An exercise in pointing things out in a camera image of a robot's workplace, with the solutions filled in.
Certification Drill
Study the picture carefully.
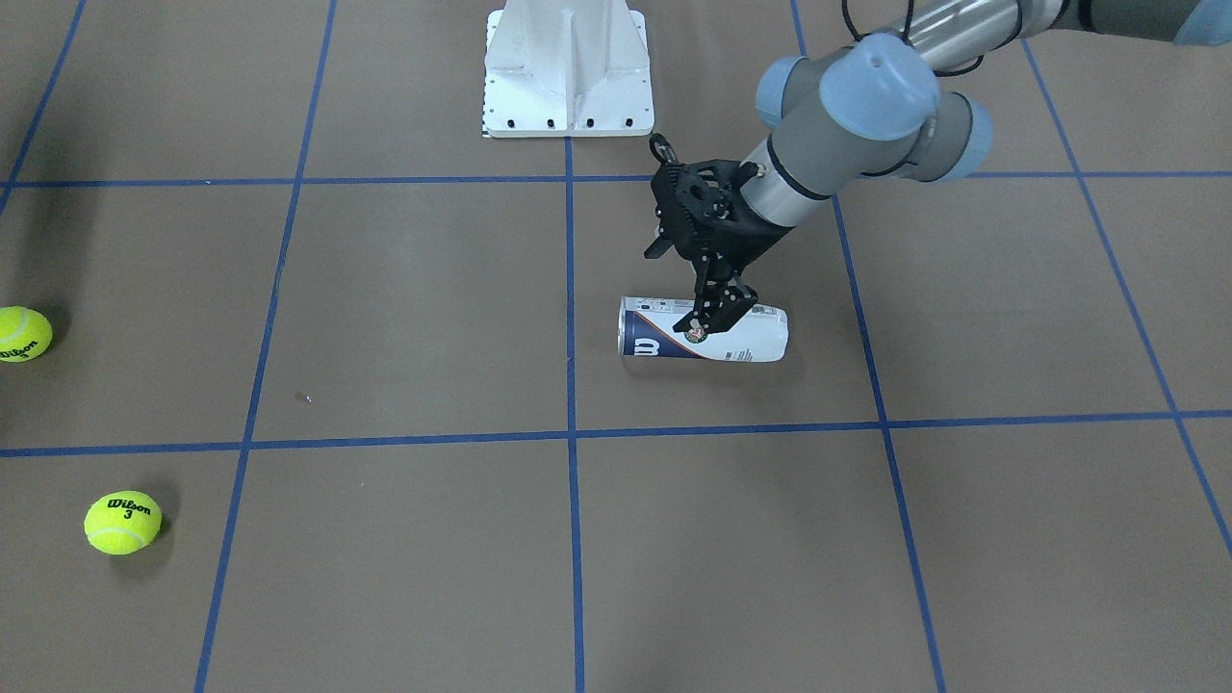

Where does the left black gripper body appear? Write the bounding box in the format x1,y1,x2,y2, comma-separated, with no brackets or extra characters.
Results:
644,162,792,280

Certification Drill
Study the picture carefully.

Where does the white tennis ball can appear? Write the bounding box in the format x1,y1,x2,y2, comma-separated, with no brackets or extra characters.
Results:
618,295,788,363

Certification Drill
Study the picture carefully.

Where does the tennis ball marked three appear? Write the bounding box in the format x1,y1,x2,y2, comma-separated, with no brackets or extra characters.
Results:
83,490,164,556

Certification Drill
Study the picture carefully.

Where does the yellow tennis ball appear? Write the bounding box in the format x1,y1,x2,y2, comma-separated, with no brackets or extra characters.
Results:
0,306,54,363

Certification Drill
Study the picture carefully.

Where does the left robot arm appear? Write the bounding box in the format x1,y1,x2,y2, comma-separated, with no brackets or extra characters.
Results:
646,1,1230,342

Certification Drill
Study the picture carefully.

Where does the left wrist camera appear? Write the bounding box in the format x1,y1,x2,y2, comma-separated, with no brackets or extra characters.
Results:
650,133,721,245

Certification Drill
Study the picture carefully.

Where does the white camera stand post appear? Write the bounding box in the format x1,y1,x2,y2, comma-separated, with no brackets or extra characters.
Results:
480,1,655,138

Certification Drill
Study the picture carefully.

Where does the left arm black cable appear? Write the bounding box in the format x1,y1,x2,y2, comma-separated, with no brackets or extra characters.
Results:
841,0,986,78

